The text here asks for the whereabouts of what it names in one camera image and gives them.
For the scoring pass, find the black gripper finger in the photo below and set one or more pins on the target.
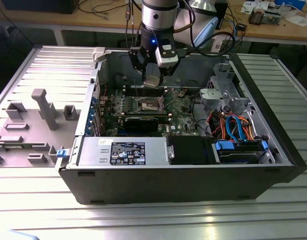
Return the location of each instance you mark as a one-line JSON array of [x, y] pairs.
[[168, 71], [143, 67]]

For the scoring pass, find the silver CPU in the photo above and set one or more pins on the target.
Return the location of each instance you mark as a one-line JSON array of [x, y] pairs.
[[151, 81]]

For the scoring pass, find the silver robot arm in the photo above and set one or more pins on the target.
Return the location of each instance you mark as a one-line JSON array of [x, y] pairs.
[[157, 17]]

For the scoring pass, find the black RAM slot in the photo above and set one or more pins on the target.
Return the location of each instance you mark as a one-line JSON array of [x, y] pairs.
[[129, 87], [129, 92]]

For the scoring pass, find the coin battery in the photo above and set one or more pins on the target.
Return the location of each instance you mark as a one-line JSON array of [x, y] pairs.
[[181, 93]]

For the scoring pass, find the wooden workbench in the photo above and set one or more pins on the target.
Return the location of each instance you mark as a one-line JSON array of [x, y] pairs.
[[106, 21]]

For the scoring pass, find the pale grey case latch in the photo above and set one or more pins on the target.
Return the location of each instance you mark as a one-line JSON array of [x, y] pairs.
[[98, 53]]

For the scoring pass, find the dark RAM stick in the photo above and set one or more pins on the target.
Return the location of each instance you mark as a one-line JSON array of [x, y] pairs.
[[163, 118]]

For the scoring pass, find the green motherboard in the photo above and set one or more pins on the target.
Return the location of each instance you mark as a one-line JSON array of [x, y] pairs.
[[178, 120]]

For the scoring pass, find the silver drive cage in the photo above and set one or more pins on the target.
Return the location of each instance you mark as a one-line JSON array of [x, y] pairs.
[[213, 96]]

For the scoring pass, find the black graphics card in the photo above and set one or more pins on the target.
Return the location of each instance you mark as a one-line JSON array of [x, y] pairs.
[[141, 125]]

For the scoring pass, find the black rectangular box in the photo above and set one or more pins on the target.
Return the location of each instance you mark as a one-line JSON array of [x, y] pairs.
[[222, 12]]

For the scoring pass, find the small black adapter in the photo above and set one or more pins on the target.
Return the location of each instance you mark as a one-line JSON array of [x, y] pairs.
[[242, 27]]

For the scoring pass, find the hard disk in blue carrier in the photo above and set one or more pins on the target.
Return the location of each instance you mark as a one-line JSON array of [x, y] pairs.
[[223, 145]]

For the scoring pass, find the silver power supply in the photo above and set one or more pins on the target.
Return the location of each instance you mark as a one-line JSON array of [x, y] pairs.
[[93, 150]]

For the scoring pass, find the metal heat sink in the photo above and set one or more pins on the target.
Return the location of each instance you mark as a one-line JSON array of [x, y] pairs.
[[256, 16]]

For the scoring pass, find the white leaflet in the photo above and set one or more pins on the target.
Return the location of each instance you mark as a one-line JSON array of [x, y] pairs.
[[251, 5]]

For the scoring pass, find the black PC case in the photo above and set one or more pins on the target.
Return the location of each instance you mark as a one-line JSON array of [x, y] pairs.
[[168, 185]]

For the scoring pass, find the grey electronic module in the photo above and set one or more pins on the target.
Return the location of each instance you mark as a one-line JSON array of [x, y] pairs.
[[271, 17]]

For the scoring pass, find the blue case latch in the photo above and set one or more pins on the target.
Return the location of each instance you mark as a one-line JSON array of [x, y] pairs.
[[61, 153]]

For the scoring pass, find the grey parts rack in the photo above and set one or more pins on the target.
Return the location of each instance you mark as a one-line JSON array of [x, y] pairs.
[[31, 130]]

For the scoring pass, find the white paper sheet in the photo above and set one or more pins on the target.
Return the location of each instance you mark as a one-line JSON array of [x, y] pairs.
[[298, 20]]

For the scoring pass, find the blue cardboard box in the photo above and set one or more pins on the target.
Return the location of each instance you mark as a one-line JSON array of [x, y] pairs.
[[293, 3]]

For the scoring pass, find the pale blue plastic object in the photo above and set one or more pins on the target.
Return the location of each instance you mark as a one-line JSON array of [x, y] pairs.
[[21, 236]]

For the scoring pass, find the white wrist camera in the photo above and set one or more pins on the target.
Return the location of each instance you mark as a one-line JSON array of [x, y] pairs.
[[166, 61]]

